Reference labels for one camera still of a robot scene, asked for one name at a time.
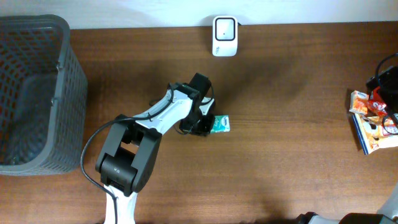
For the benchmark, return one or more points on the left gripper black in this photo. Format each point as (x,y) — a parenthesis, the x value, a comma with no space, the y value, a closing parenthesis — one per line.
(203,127)

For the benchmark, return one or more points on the red Hacks candy bag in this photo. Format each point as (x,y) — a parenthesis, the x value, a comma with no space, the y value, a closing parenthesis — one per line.
(376,104)

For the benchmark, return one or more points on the orange tissue pack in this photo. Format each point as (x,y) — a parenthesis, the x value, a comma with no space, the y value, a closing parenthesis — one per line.
(358,103)

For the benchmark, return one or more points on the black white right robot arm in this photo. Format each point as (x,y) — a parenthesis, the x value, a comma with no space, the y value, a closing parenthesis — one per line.
(388,212)

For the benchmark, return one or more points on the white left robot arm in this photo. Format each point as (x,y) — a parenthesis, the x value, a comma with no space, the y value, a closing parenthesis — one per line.
(129,152)

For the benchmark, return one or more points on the white barcode scanner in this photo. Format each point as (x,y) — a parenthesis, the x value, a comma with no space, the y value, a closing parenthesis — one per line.
(225,36)

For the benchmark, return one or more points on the grey plastic mesh basket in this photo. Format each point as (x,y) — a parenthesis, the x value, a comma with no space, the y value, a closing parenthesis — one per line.
(43,97)

